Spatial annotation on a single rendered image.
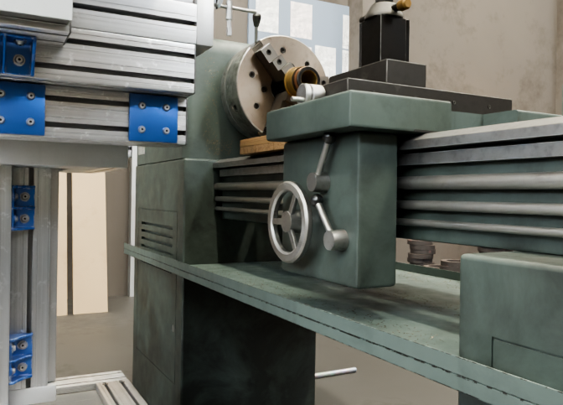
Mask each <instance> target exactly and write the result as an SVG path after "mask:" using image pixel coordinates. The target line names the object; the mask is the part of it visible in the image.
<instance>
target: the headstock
mask: <svg viewBox="0 0 563 405"><path fill-rule="evenodd" d="M249 45H250V44H244V43H238V42H233V41H227V40H222V39H214V46H213V47H212V48H210V49H208V50H207V51H205V52H203V53H202V54H201V55H199V56H197V57H196V78H195V94H193V95H192V96H189V97H187V98H188V119H187V145H184V146H180V147H176V148H155V147H138V146H137V165H143V164H153V163H159V162H164V161H170V160H175V159H181V158H205V159H227V158H238V157H245V156H252V155H240V140H244V139H248V137H246V136H244V135H243V134H242V133H240V132H239V131H238V130H237V129H236V128H235V127H234V126H233V124H232V123H231V122H230V120H229V118H228V117H227V115H226V113H225V109H224V107H223V104H222V100H221V94H220V86H221V80H222V75H223V73H224V70H225V67H226V66H227V64H228V63H229V61H230V59H231V58H232V57H233V56H234V55H235V54H236V53H237V52H239V51H240V50H242V49H244V48H245V47H247V46H249ZM211 57H212V59H211ZM214 58H215V59H214ZM207 61H208V62H207ZM213 62H214V63H213ZM217 71H218V72H217ZM211 73H212V75H211ZM212 77H213V78H212ZM208 81H209V82H208ZM212 82H213V83H212ZM206 83H208V84H206ZM209 83H210V84H209ZM211 83H212V84H211ZM218 87H219V88H218ZM205 99H206V100H205ZM213 99H214V101H212V100H213ZM214 104H215V105H214ZM207 109H208V110H207ZM215 109H217V110H215ZM211 113H212V114H211ZM207 125H208V126H207ZM206 131H207V132H206ZM216 135H217V136H216ZM215 136H216V137H215ZM207 139H208V140H207ZM211 140H212V141H211ZM218 140H219V141H218ZM232 140H233V142H231V141H232ZM207 141H208V142H207ZM210 141H211V143H210ZM217 141H218V142H217ZM214 142H216V143H215V144H213V143H214ZM206 143H207V144H206ZM217 143H218V144H217ZM231 143H232V144H231ZM227 144H229V145H227ZM206 145H207V146H206ZM226 145H227V146H226ZM223 146H224V147H223ZM209 148H210V149H209ZM211 148H212V149H211ZM216 149H217V151H218V152H217V151H216ZM225 149H226V150H227V151H226V150H225ZM220 150H222V151H220ZM206 152H207V153H206ZM230 152H231V153H230ZM216 153H217V154H218V155H217V154H216ZM225 153H226V154H225ZM228 154H229V155H228Z"/></svg>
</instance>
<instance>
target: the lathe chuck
mask: <svg viewBox="0 0 563 405"><path fill-rule="evenodd" d="M260 42H261V43H262V45H263V46H264V45H266V44H269V43H270V44H271V46H272V48H273V49H274V50H275V51H276V53H277V55H282V56H283V58H284V59H285V61H286V62H287V63H289V62H291V63H292V65H293V66H294V67H300V66H311V67H312V68H314V69H315V70H316V71H317V72H318V74H319V76H320V77H321V76H326V74H325V71H324V69H323V66H322V64H321V62H320V61H319V59H318V57H317V56H316V55H315V54H314V53H313V52H312V51H311V50H310V49H309V48H308V47H307V46H306V45H305V44H304V43H302V42H301V41H299V40H297V39H294V38H292V37H288V36H284V35H272V36H268V37H265V38H263V39H260V40H258V41H256V42H255V43H254V44H251V45H249V46H247V47H245V48H244V49H243V50H242V51H241V52H239V53H238V54H237V56H236V57H235V58H234V59H233V60H232V62H231V64H230V67H229V69H228V71H227V74H226V78H225V98H226V102H227V105H228V108H229V110H230V113H231V115H232V117H233V118H234V119H235V121H236V123H237V124H238V125H239V126H240V128H241V129H243V130H244V131H245V132H246V133H248V134H249V135H251V136H252V137H253V138H257V137H261V136H265V134H263V133H262V132H263V130H264V127H265V125H266V114H267V113H268V112H269V111H270V110H271V107H272V104H273V102H274V99H275V97H274V96H273V95H272V92H271V81H272V78H271V77H270V76H269V74H268V73H267V71H266V69H265V68H264V66H263V65H262V63H261V62H260V61H259V59H258V58H257V56H256V54H255V53H254V51H253V50H252V47H253V46H255V45H256V44H258V43H260ZM233 102H234V103H235V104H236V105H237V108H238V112H235V110H234V109H233V107H232V103H233Z"/></svg>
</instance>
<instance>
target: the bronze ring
mask: <svg viewBox="0 0 563 405"><path fill-rule="evenodd" d="M302 83H304V84H313V85H320V76H319V74H318V72H317V71H316V70H315V69H314V68H312V67H311V66H300V67H293V68H291V69H290V70H289V71H288V72H287V73H286V74H285V77H284V86H285V89H286V91H287V94H288V95H289V96H297V89H298V87H299V86H300V85H301V84H302Z"/></svg>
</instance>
